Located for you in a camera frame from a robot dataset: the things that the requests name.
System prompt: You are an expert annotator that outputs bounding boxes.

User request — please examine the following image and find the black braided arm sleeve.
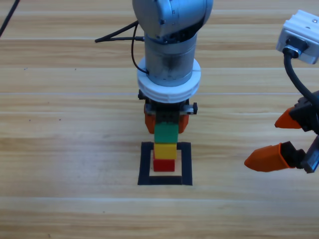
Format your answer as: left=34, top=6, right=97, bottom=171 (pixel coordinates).
left=94, top=21, right=146, bottom=43

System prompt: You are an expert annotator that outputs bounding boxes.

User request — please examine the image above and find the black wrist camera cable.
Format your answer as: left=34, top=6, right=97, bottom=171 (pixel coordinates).
left=283, top=44, right=319, bottom=102

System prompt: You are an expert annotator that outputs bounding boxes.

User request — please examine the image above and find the yellow cube block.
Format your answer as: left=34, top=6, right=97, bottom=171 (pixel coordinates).
left=153, top=142, right=177, bottom=160

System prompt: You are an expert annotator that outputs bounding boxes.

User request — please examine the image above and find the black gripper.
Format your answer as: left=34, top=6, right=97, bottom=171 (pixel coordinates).
left=244, top=91, right=319, bottom=174
left=138, top=89, right=198, bottom=134

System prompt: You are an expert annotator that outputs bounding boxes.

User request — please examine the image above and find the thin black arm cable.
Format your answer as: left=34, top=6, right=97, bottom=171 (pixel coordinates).
left=130, top=23, right=150, bottom=75

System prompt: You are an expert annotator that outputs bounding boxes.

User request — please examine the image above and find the red cube block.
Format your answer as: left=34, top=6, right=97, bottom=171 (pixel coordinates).
left=153, top=155, right=175, bottom=172

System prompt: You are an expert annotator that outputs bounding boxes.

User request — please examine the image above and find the green cube block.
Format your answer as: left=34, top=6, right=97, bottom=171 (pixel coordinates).
left=154, top=121, right=179, bottom=144

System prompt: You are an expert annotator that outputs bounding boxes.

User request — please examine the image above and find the black tape square outline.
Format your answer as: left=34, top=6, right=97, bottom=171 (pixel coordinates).
left=137, top=141, right=193, bottom=186

